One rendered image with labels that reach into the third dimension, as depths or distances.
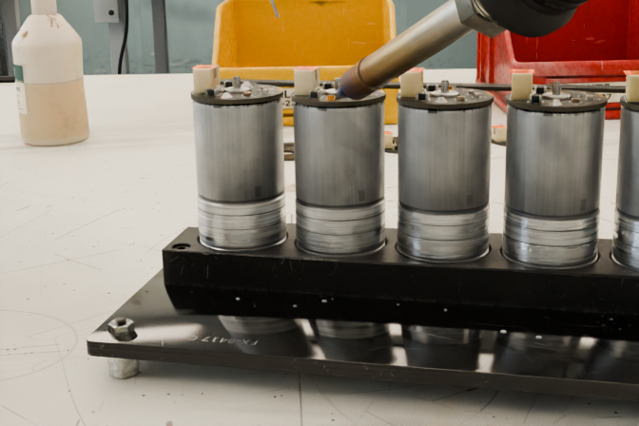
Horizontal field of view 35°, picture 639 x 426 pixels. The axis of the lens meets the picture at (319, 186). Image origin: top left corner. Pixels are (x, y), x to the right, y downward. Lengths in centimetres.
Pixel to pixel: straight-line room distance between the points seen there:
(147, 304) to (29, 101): 26
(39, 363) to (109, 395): 3
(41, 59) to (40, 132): 4
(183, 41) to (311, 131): 448
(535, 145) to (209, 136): 8
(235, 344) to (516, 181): 8
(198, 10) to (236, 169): 445
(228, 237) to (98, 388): 5
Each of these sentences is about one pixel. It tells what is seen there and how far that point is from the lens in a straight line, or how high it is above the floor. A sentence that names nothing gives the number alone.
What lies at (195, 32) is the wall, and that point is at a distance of 473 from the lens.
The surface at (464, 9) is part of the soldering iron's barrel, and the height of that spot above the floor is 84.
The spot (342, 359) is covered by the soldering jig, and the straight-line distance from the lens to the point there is 23.
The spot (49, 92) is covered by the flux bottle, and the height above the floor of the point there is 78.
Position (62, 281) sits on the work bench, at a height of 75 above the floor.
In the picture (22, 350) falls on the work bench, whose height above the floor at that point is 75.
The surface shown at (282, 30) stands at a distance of 64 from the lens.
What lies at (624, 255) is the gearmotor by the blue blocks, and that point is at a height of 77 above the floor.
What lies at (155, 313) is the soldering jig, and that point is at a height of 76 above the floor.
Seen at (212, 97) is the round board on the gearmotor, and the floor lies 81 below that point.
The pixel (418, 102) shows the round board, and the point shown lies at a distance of 25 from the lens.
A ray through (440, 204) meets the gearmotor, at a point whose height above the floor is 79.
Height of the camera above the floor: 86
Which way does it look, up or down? 15 degrees down
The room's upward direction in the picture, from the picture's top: 1 degrees counter-clockwise
